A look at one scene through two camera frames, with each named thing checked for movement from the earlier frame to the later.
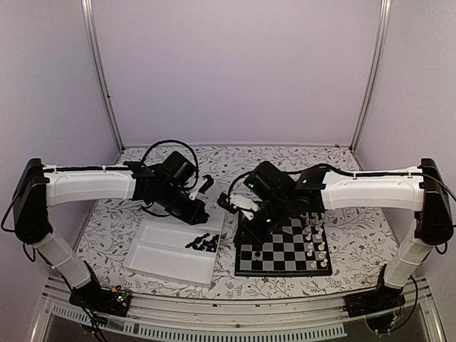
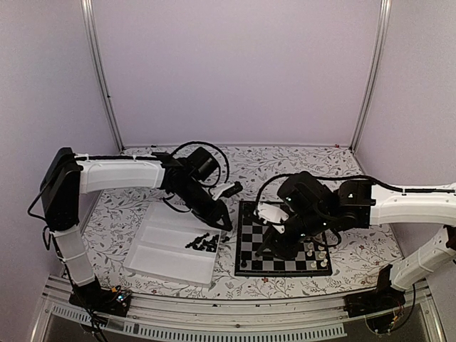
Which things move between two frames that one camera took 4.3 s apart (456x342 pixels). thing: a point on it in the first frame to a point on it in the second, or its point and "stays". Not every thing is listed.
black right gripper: [254, 236] to [282, 250]
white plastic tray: [167, 246] stays
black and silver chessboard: [299, 248] stays
